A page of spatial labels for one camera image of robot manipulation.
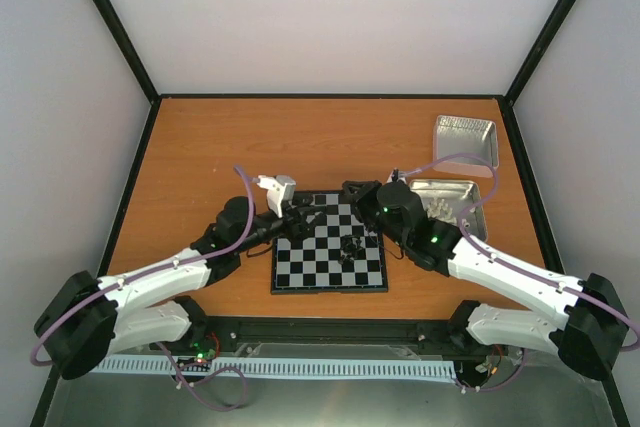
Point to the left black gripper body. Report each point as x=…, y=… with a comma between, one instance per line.
x=293, y=232

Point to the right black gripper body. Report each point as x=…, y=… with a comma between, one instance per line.
x=367, y=209

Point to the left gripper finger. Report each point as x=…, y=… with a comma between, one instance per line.
x=315, y=219
x=307, y=204

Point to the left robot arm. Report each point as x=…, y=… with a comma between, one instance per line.
x=91, y=318

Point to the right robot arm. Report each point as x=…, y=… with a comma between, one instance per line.
x=581, y=321

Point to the pile of black chess pieces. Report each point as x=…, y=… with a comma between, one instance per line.
x=352, y=249

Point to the pile of white chess pieces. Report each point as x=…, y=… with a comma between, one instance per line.
x=441, y=210

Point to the silver tin with white pieces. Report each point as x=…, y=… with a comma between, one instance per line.
x=459, y=194

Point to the small circuit board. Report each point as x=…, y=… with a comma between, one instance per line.
x=207, y=351

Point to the black and silver chessboard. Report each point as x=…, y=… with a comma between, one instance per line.
x=312, y=265

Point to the empty silver tin lid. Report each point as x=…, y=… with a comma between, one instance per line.
x=465, y=135

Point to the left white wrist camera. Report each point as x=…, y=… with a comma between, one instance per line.
x=280, y=190

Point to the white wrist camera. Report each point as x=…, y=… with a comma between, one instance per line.
x=397, y=176
x=280, y=190

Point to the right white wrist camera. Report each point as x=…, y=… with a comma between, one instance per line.
x=397, y=176

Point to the black frame rail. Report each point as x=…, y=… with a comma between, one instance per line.
x=428, y=337

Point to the light blue cable duct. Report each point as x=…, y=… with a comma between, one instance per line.
x=283, y=368

